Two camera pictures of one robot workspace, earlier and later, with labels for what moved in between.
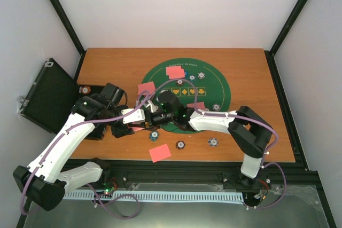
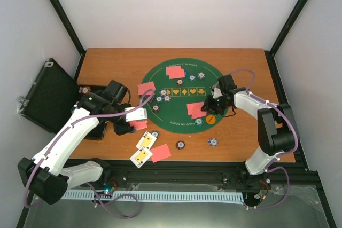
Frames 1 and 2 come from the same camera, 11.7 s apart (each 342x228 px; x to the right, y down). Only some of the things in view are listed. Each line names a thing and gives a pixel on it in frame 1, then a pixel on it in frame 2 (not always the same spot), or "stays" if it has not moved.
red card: (148, 86) stays
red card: (200, 105) stays
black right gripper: (150, 124) → (209, 107)
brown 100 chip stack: (180, 144) stays
